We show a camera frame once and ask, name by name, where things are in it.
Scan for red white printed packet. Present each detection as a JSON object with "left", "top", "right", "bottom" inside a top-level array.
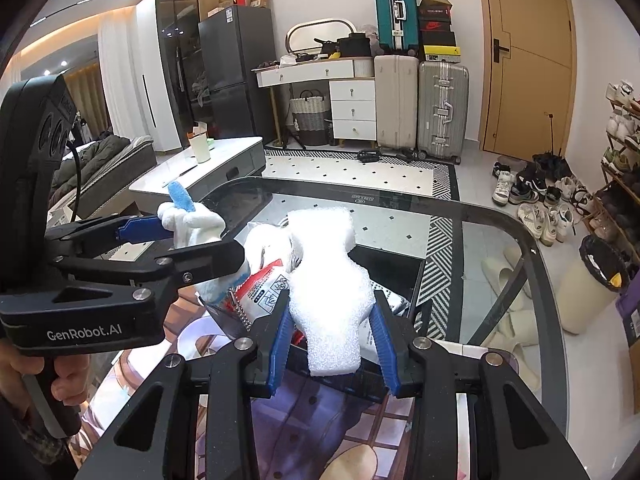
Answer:
[{"left": 220, "top": 259, "right": 290, "bottom": 330}]

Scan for black cardboard box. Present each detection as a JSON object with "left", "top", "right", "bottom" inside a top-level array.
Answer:
[{"left": 226, "top": 219, "right": 432, "bottom": 403}]

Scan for white plush toy blue ear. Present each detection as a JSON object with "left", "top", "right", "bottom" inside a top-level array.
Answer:
[{"left": 156, "top": 179, "right": 252, "bottom": 311}]

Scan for white foam sheet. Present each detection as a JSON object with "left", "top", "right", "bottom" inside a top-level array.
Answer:
[{"left": 288, "top": 207, "right": 374, "bottom": 377}]

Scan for person's left hand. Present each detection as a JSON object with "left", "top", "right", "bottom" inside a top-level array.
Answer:
[{"left": 0, "top": 336, "right": 94, "bottom": 416}]

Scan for white paper cup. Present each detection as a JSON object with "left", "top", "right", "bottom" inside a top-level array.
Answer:
[{"left": 188, "top": 126, "right": 210, "bottom": 164}]

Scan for woven laundry basket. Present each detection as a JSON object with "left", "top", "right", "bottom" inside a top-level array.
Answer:
[{"left": 290, "top": 89, "right": 331, "bottom": 146}]

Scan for beige trash bin black liner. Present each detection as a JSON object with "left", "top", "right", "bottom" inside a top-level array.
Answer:
[{"left": 555, "top": 235, "right": 630, "bottom": 335}]

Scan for black refrigerator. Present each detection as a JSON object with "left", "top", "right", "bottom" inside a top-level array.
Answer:
[{"left": 198, "top": 4, "right": 277, "bottom": 143}]

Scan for black umbrella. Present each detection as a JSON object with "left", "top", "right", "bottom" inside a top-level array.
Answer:
[{"left": 533, "top": 114, "right": 574, "bottom": 182}]

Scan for purple bag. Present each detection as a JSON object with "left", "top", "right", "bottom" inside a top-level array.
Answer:
[{"left": 615, "top": 272, "right": 640, "bottom": 348}]

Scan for cardboard box on floor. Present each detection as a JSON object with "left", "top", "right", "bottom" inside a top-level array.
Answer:
[{"left": 618, "top": 341, "right": 639, "bottom": 416}]

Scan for white dressing table drawers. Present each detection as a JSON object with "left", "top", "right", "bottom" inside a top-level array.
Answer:
[{"left": 255, "top": 56, "right": 376, "bottom": 143}]

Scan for silver aluminium suitcase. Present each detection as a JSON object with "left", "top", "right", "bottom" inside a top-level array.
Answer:
[{"left": 416, "top": 62, "right": 469, "bottom": 164}]

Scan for wooden shoe rack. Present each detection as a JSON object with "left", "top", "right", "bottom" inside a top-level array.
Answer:
[{"left": 598, "top": 79, "right": 640, "bottom": 266}]

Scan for oval vanity mirror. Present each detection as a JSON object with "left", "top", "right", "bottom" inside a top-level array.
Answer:
[{"left": 284, "top": 18, "right": 357, "bottom": 55}]

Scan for beige suitcase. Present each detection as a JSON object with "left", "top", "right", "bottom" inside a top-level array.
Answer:
[{"left": 374, "top": 55, "right": 419, "bottom": 150}]

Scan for stacked shoe boxes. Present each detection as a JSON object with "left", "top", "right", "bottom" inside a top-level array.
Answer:
[{"left": 418, "top": 0, "right": 461, "bottom": 63}]

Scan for yellow wooden door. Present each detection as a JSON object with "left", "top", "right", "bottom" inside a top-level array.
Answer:
[{"left": 480, "top": 0, "right": 577, "bottom": 160}]

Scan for teal suitcase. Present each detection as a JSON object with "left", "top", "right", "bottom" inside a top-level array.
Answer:
[{"left": 375, "top": 0, "right": 420, "bottom": 56}]

